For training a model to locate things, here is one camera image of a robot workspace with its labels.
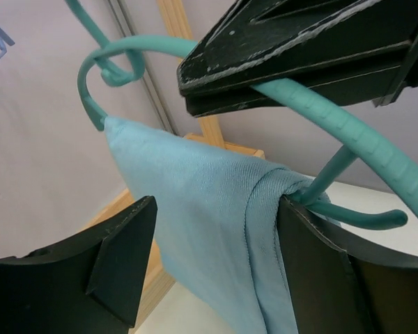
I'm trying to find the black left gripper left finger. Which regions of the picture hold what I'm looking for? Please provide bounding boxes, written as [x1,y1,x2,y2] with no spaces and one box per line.
[0,196,157,333]

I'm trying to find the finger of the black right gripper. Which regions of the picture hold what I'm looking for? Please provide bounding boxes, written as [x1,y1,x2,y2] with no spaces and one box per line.
[177,0,418,114]

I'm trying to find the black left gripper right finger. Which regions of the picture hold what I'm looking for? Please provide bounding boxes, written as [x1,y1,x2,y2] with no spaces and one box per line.
[277,196,418,333]

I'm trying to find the light blue trousers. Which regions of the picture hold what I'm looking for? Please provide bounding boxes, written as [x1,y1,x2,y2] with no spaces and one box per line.
[104,117,311,333]

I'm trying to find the teal plastic hanger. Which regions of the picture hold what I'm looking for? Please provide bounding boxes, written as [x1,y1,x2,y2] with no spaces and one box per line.
[68,1,418,230]

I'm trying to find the wooden hanger rack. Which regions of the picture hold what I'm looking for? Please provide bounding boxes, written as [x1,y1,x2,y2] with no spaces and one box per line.
[86,1,265,333]

